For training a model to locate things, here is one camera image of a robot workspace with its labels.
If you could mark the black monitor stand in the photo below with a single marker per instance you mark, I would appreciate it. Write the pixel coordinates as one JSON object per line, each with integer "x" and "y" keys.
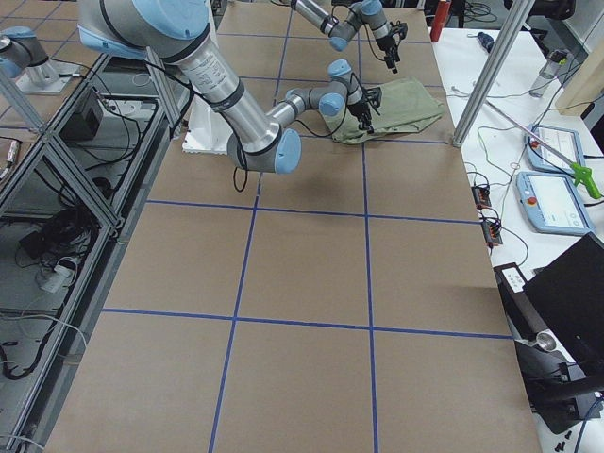
{"x": 558, "y": 390}

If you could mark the clear water bottle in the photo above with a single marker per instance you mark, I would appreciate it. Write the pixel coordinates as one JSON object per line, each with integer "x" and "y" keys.
{"x": 554, "y": 62}

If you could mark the blue teach pendant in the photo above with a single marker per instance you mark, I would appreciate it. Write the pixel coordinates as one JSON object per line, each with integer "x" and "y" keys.
{"x": 564, "y": 140}
{"x": 552, "y": 204}

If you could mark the near blue teach pendant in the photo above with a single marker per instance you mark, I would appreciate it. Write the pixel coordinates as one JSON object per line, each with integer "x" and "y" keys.
{"x": 552, "y": 204}

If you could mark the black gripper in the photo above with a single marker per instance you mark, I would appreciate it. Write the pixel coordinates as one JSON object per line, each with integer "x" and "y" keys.
{"x": 386, "y": 46}
{"x": 360, "y": 111}

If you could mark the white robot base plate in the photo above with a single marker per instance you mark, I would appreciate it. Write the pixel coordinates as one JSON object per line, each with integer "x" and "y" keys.
{"x": 207, "y": 131}

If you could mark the far blue teach pendant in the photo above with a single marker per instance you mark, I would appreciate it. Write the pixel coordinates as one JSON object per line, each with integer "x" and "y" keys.
{"x": 564, "y": 140}

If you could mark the orange terminal connector block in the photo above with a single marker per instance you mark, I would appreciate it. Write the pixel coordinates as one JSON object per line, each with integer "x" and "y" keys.
{"x": 481, "y": 197}

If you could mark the olive green long-sleeve shirt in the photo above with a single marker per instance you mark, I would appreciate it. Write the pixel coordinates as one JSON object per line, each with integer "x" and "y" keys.
{"x": 406, "y": 107}

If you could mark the metal reacher grabber tool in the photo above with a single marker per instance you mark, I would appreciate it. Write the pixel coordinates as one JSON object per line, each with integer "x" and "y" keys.
{"x": 582, "y": 174}

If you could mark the red cylindrical bottle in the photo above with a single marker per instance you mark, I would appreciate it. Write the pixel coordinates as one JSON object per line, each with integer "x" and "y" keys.
{"x": 439, "y": 20}

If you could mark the folded navy plaid umbrella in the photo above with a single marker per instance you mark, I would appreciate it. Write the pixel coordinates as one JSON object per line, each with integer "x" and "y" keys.
{"x": 486, "y": 41}

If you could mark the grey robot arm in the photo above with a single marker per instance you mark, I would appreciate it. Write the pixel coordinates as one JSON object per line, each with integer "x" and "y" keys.
{"x": 179, "y": 33}
{"x": 341, "y": 33}

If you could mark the aluminium frame post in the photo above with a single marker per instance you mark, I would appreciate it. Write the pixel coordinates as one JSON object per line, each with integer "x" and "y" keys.
{"x": 518, "y": 14}

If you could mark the black laptop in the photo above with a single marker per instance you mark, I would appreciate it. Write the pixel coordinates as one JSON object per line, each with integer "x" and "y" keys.
{"x": 568, "y": 296}

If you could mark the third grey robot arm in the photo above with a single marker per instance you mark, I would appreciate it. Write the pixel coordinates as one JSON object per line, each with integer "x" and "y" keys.
{"x": 24, "y": 60}

